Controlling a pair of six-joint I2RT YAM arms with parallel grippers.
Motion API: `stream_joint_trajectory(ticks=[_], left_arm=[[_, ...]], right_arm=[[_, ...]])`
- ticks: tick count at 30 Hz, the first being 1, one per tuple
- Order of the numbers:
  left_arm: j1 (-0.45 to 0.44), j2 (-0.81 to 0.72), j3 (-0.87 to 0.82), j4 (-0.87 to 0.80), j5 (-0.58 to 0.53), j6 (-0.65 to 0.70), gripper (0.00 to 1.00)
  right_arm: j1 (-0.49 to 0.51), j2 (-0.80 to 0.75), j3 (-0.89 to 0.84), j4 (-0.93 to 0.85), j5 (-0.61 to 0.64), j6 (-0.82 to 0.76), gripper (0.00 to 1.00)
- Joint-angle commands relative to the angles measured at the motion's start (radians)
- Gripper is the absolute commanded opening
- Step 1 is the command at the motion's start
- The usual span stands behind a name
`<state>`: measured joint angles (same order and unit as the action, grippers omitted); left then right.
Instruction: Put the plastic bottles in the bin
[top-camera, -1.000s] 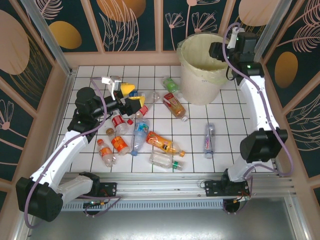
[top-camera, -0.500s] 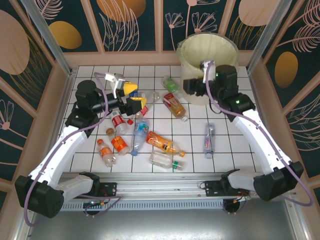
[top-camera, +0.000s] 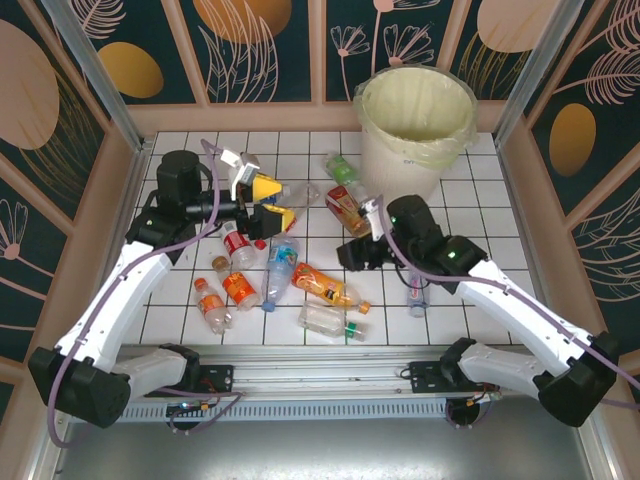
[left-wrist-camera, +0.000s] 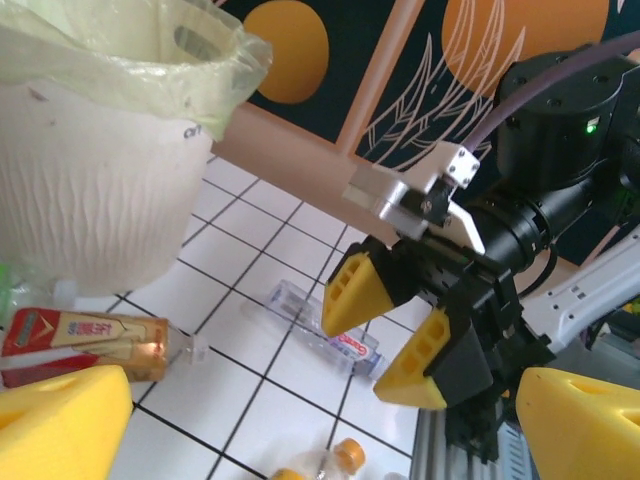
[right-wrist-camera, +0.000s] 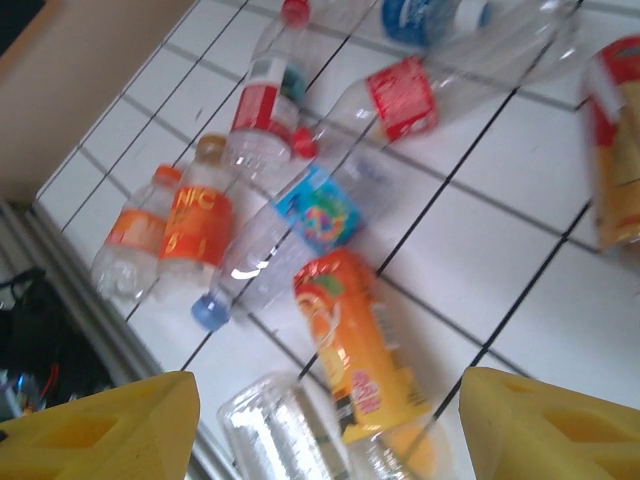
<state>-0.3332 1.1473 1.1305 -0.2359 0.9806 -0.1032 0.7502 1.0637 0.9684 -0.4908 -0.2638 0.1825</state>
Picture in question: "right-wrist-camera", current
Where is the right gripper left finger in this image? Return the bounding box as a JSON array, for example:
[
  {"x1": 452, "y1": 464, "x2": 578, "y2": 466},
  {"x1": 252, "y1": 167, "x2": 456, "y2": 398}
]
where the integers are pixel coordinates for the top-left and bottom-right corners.
[{"x1": 0, "y1": 370, "x2": 201, "y2": 480}]

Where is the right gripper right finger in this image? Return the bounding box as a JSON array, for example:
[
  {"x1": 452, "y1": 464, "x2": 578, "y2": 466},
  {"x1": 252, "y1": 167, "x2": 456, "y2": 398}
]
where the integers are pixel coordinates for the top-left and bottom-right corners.
[{"x1": 459, "y1": 367, "x2": 640, "y2": 480}]

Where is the square clear bottle green cap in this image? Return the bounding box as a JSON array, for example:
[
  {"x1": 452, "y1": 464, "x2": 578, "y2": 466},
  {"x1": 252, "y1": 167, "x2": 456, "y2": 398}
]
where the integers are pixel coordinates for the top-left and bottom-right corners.
[{"x1": 216, "y1": 369, "x2": 352, "y2": 480}]

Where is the small bottle orange label orange cap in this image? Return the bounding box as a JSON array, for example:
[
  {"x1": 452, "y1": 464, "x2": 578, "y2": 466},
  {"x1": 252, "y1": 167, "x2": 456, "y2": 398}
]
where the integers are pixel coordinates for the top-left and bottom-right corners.
[{"x1": 92, "y1": 164, "x2": 184, "y2": 302}]

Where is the orange juice bottle orange label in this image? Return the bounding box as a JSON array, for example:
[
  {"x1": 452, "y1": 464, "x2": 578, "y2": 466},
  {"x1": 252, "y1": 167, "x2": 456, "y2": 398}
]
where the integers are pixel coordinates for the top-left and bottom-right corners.
[{"x1": 292, "y1": 248, "x2": 454, "y2": 480}]

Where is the orange NFC label bottle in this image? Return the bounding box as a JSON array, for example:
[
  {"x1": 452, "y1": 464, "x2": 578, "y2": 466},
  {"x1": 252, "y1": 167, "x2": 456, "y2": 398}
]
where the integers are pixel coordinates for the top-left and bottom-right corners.
[{"x1": 157, "y1": 133, "x2": 236, "y2": 296}]

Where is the amber tea bottle red label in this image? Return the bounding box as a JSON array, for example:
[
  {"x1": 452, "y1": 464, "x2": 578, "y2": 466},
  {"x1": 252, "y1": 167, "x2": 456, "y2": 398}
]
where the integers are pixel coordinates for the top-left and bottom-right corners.
[{"x1": 578, "y1": 35, "x2": 640, "y2": 254}]

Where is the large bottle blue label blue cap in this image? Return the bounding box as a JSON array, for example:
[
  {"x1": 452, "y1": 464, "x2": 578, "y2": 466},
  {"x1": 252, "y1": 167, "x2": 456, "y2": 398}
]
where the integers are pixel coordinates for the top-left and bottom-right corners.
[{"x1": 189, "y1": 149, "x2": 391, "y2": 331}]

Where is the red-capped bottle red white label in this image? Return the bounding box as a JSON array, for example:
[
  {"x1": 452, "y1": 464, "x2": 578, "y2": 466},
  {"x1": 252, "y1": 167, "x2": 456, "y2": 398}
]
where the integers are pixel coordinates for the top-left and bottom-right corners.
[{"x1": 222, "y1": 0, "x2": 314, "y2": 184}]

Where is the clear cola bottle red label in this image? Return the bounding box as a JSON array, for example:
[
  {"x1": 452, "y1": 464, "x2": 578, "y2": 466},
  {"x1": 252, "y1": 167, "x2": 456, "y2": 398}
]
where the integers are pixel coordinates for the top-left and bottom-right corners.
[{"x1": 292, "y1": 0, "x2": 581, "y2": 157}]

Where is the clear bottle blue label white cap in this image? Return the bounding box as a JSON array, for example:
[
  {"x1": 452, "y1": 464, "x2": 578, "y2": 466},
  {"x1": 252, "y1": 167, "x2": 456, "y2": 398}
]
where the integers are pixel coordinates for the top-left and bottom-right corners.
[{"x1": 380, "y1": 0, "x2": 494, "y2": 47}]

